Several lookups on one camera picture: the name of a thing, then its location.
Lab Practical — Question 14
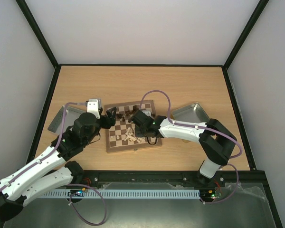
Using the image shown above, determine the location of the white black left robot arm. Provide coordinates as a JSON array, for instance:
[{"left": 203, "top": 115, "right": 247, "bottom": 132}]
[{"left": 0, "top": 107, "right": 116, "bottom": 221}]

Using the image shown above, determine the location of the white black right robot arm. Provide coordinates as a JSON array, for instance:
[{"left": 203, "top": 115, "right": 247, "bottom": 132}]
[{"left": 130, "top": 110, "right": 237, "bottom": 186}]

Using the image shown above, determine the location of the pile of white chess pieces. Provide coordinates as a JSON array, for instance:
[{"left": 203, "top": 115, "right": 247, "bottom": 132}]
[{"left": 124, "top": 127, "right": 145, "bottom": 143}]

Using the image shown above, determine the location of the pile of dark chess pieces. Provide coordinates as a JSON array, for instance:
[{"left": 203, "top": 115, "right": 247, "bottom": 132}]
[{"left": 116, "top": 105, "right": 140, "bottom": 122}]

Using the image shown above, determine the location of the wooden folding chess board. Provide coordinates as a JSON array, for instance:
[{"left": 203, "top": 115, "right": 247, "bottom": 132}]
[{"left": 104, "top": 100, "right": 162, "bottom": 153}]

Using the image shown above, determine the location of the right metal tray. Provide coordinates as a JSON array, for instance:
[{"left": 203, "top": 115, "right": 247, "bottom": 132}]
[{"left": 171, "top": 103, "right": 210, "bottom": 123}]

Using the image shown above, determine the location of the metal tray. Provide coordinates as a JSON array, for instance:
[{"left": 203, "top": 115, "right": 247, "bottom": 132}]
[
  {"left": 47, "top": 106, "right": 84, "bottom": 135},
  {"left": 171, "top": 103, "right": 210, "bottom": 123}
]

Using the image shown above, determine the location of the left metal tray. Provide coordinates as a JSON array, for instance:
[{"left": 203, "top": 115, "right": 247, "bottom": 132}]
[{"left": 47, "top": 106, "right": 84, "bottom": 135}]

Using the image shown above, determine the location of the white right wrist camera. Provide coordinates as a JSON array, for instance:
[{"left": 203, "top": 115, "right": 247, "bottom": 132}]
[{"left": 142, "top": 110, "right": 155, "bottom": 118}]

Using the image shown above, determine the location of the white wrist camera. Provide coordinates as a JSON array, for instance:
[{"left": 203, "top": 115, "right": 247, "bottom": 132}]
[
  {"left": 86, "top": 98, "right": 102, "bottom": 119},
  {"left": 142, "top": 110, "right": 155, "bottom": 118}
]

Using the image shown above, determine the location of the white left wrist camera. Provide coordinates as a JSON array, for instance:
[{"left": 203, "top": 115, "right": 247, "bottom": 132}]
[{"left": 86, "top": 98, "right": 102, "bottom": 119}]

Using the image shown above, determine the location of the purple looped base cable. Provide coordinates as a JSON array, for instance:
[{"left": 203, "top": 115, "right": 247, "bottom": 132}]
[{"left": 67, "top": 183, "right": 108, "bottom": 226}]

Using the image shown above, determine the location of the light blue slotted cable duct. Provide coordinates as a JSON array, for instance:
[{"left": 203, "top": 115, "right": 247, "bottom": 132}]
[{"left": 40, "top": 189, "right": 200, "bottom": 200}]

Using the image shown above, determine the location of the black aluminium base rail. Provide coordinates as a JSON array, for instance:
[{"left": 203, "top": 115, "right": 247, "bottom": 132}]
[{"left": 83, "top": 170, "right": 266, "bottom": 188}]

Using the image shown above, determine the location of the black cage frame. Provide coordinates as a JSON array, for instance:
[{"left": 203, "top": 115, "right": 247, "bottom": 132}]
[{"left": 17, "top": 0, "right": 282, "bottom": 228}]

